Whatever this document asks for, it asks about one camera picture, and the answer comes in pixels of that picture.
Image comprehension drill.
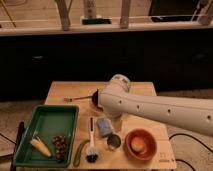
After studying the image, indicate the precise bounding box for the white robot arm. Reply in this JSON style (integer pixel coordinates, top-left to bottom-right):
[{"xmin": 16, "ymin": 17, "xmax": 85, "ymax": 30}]
[{"xmin": 98, "ymin": 74, "xmax": 213, "ymax": 137}]

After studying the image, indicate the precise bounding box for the green plastic tray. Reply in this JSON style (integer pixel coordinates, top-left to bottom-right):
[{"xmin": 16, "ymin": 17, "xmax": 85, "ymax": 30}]
[{"xmin": 13, "ymin": 105, "xmax": 79, "ymax": 168}]

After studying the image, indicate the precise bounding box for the dark round plate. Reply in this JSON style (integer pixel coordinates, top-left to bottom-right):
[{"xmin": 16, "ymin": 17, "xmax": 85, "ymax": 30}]
[{"xmin": 92, "ymin": 89, "xmax": 102, "ymax": 110}]

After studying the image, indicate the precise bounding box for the blue sponge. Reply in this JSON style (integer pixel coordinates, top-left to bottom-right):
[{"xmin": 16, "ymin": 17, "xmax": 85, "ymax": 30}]
[{"xmin": 97, "ymin": 117, "xmax": 113, "ymax": 137}]

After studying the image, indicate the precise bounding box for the small metal cup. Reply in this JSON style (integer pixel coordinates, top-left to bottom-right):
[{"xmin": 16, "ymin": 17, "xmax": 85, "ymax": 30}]
[{"xmin": 107, "ymin": 134, "xmax": 121, "ymax": 151}]

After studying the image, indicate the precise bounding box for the peach fruit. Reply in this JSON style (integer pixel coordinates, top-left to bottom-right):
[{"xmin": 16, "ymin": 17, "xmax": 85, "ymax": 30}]
[{"xmin": 131, "ymin": 137, "xmax": 145, "ymax": 152}]

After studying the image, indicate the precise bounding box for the orange bowl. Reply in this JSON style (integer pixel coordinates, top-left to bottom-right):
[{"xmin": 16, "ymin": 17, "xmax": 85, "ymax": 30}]
[{"xmin": 124, "ymin": 129, "xmax": 157, "ymax": 161}]

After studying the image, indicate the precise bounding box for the dark red grape bunch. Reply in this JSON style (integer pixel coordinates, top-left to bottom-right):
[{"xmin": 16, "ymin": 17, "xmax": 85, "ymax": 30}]
[{"xmin": 52, "ymin": 134, "xmax": 67, "ymax": 162}]

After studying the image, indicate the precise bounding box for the green chili pepper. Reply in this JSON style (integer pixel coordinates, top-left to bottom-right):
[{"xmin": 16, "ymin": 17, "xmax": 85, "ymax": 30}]
[{"xmin": 73, "ymin": 139, "xmax": 89, "ymax": 167}]

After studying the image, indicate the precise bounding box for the yellow corn cob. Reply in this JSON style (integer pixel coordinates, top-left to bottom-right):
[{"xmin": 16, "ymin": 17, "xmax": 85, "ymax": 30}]
[{"xmin": 30, "ymin": 137, "xmax": 52, "ymax": 157}]

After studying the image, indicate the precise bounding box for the black cable on floor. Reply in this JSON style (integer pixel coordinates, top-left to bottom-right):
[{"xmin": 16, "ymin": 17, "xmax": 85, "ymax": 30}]
[{"xmin": 168, "ymin": 132, "xmax": 213, "ymax": 171}]

